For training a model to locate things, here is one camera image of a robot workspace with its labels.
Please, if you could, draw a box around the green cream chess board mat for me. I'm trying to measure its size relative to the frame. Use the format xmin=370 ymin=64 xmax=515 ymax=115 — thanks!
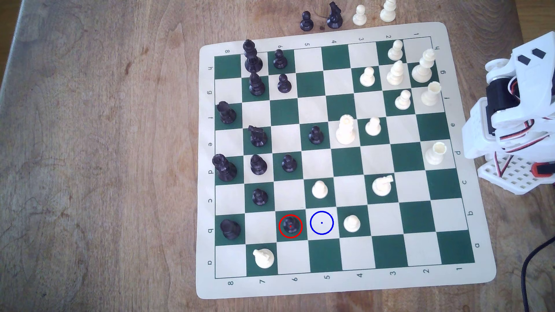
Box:
xmin=195 ymin=22 xmax=497 ymax=300

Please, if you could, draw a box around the black queen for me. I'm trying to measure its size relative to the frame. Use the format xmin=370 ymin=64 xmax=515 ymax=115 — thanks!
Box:
xmin=212 ymin=154 xmax=238 ymax=182

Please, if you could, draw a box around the red white servo wire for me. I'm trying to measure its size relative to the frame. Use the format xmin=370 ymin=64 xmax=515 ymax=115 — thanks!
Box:
xmin=497 ymin=153 xmax=515 ymax=178

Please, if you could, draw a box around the white rook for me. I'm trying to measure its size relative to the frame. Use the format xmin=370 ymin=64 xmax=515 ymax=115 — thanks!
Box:
xmin=425 ymin=142 xmax=447 ymax=166
xmin=421 ymin=81 xmax=442 ymax=107

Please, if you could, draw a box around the red black connector block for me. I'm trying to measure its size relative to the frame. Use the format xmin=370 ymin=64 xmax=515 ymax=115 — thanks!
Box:
xmin=532 ymin=161 xmax=555 ymax=178

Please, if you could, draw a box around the black bishop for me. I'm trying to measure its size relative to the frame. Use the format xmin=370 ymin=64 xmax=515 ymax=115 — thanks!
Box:
xmin=250 ymin=155 xmax=268 ymax=176
xmin=249 ymin=72 xmax=266 ymax=96

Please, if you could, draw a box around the black knight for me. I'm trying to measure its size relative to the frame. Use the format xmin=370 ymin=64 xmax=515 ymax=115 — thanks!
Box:
xmin=248 ymin=126 xmax=269 ymax=147
xmin=326 ymin=1 xmax=343 ymax=29

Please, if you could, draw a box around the black cable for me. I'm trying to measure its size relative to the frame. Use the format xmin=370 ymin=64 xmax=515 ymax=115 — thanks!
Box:
xmin=521 ymin=236 xmax=555 ymax=312

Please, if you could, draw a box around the white bishop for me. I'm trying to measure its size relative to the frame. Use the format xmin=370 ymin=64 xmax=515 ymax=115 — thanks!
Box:
xmin=380 ymin=0 xmax=397 ymax=23
xmin=386 ymin=61 xmax=405 ymax=86

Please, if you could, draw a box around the black king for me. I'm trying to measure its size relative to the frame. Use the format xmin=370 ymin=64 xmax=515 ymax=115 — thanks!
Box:
xmin=243 ymin=39 xmax=264 ymax=73

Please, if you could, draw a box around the white knight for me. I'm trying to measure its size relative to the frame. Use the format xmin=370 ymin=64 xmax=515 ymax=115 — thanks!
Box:
xmin=253 ymin=249 xmax=275 ymax=269
xmin=372 ymin=174 xmax=394 ymax=197

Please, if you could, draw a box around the black rook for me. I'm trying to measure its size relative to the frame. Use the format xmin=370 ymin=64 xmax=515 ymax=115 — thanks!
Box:
xmin=217 ymin=101 xmax=237 ymax=125
xmin=220 ymin=219 xmax=241 ymax=240

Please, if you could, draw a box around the white king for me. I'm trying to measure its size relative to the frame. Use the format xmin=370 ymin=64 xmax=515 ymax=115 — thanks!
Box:
xmin=411 ymin=49 xmax=436 ymax=83

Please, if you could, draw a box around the white grid base plate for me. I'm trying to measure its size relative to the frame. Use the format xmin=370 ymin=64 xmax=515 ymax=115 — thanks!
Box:
xmin=477 ymin=152 xmax=555 ymax=196

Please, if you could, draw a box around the white queen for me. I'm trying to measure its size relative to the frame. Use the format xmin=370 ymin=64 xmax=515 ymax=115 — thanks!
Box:
xmin=336 ymin=114 xmax=357 ymax=145

